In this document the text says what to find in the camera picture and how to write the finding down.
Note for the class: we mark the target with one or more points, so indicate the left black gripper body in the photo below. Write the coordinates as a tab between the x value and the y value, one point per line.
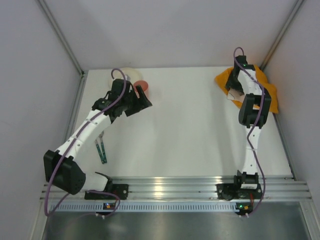
135	103

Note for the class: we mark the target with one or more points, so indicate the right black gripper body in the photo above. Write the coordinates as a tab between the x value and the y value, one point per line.
233	81

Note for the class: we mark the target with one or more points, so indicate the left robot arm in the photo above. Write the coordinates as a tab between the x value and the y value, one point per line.
63	167

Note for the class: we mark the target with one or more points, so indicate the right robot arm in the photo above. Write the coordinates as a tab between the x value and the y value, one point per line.
242	86

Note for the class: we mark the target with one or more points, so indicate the pink plastic cup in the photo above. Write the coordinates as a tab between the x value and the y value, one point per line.
144	85

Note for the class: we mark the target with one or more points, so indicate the cream round plate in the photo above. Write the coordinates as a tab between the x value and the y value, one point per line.
133	75

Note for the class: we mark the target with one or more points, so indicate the steel spoon teal handle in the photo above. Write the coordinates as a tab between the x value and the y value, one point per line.
103	152

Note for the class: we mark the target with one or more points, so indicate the left aluminium frame post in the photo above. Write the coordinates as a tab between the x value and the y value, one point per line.
60	35

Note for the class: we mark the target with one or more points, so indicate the aluminium frame post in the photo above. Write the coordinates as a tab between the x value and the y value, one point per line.
60	35
284	27

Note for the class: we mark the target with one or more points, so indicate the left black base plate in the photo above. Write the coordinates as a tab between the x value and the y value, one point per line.
120	190

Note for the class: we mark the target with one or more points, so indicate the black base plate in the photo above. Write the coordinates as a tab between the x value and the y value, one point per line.
120	190
229	191

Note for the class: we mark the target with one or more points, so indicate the right aluminium frame post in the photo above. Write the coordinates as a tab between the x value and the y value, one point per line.
284	27

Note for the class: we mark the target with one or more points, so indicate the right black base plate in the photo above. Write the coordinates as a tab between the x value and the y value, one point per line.
229	191

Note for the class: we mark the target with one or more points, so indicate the aluminium mounting rail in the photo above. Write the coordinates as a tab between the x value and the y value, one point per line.
204	189

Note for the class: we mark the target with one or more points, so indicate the white slotted cable duct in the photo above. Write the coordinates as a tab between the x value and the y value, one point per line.
131	207

